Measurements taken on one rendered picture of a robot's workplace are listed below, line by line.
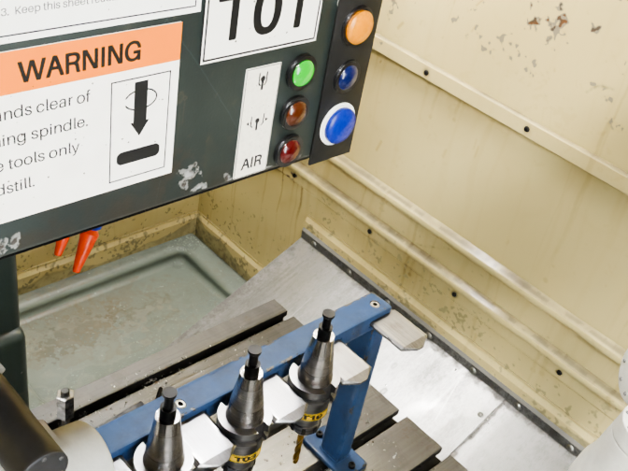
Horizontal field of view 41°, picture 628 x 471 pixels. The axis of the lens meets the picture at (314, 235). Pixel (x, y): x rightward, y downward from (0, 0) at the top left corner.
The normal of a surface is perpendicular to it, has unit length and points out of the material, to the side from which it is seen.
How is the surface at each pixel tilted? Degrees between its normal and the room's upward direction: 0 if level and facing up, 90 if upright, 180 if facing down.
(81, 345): 0
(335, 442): 90
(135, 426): 0
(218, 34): 90
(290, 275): 24
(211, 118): 90
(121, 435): 0
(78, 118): 90
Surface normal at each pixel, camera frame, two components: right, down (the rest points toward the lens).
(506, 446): -0.15, -0.61
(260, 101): 0.66, 0.52
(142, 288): 0.16, -0.80
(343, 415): -0.73, 0.30
